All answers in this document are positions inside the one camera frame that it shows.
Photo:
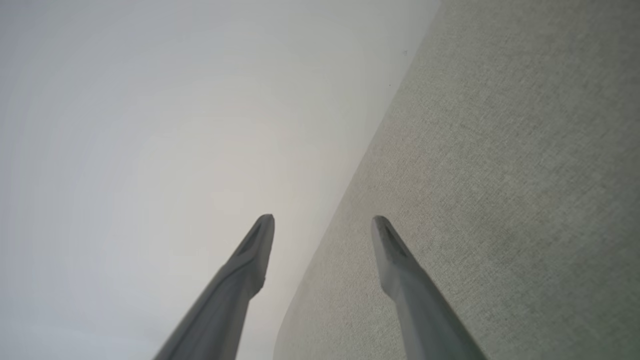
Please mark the grey fabric sofa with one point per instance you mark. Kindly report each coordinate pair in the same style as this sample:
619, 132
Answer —
500, 175

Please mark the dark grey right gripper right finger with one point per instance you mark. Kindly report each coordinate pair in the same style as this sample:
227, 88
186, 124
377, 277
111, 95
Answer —
425, 315

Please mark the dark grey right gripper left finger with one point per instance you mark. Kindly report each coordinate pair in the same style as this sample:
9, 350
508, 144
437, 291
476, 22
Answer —
225, 310

